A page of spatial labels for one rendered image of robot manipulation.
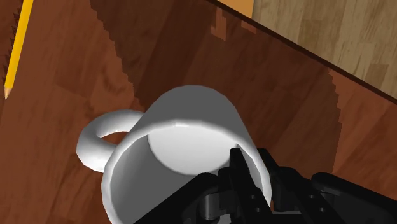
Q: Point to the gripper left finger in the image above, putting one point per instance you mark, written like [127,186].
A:
[238,186]

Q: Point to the yellow pencil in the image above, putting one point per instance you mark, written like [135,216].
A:
[18,46]

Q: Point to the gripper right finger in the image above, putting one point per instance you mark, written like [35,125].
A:
[310,198]

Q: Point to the white mug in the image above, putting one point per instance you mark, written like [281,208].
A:
[192,111]

